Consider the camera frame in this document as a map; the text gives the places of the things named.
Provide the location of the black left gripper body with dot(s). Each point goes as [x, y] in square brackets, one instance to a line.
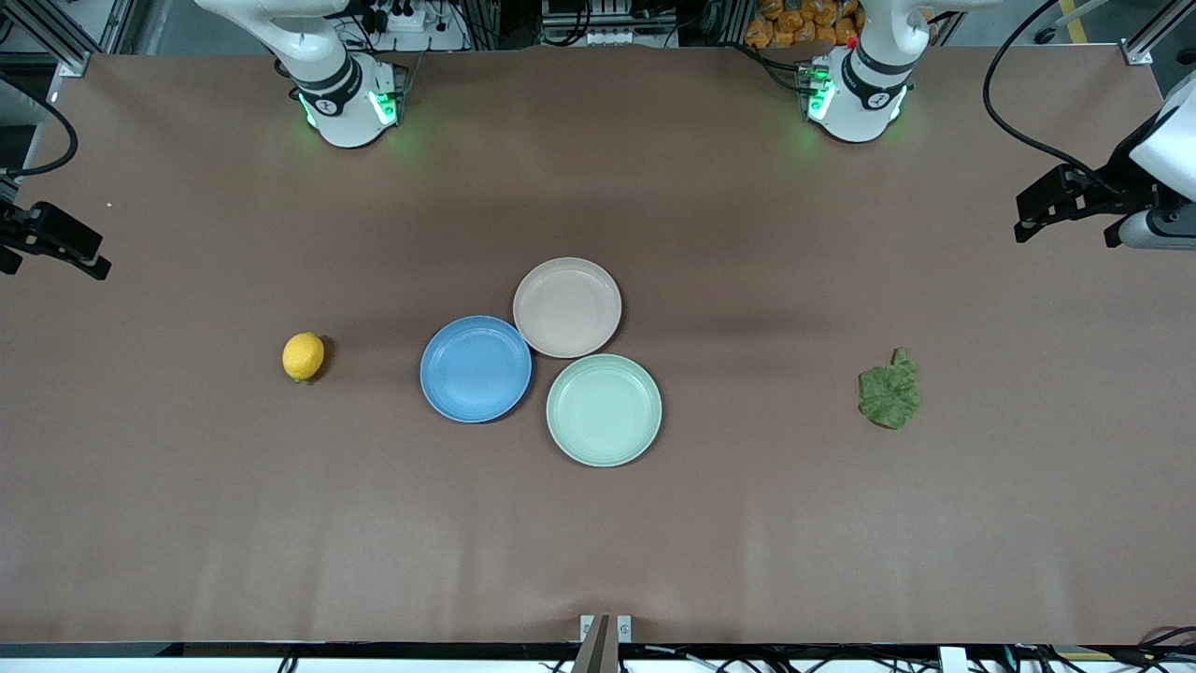
[1117, 193]

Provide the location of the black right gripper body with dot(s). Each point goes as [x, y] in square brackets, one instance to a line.
[19, 227]

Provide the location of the green lettuce leaf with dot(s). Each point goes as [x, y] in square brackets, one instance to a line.
[889, 393]

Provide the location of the yellow lemon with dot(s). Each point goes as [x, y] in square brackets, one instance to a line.
[303, 356]

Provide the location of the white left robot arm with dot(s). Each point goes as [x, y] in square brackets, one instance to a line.
[860, 89]

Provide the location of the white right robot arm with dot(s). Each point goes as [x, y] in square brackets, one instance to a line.
[341, 89]

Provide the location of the orange packaged goods pile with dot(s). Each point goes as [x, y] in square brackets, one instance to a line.
[794, 23]

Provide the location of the white power strip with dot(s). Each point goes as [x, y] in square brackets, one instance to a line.
[402, 19]

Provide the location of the blue plate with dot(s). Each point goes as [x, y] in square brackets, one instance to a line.
[475, 369]

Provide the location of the pale green plate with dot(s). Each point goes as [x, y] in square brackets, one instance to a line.
[604, 409]

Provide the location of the beige plate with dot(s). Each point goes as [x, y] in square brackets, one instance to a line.
[567, 307]

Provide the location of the aluminium frame profile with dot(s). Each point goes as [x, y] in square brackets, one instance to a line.
[56, 37]
[1154, 33]

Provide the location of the metal table edge bracket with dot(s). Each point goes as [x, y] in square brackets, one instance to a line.
[624, 628]

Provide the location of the brown camera post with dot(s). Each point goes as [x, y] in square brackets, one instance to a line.
[600, 650]

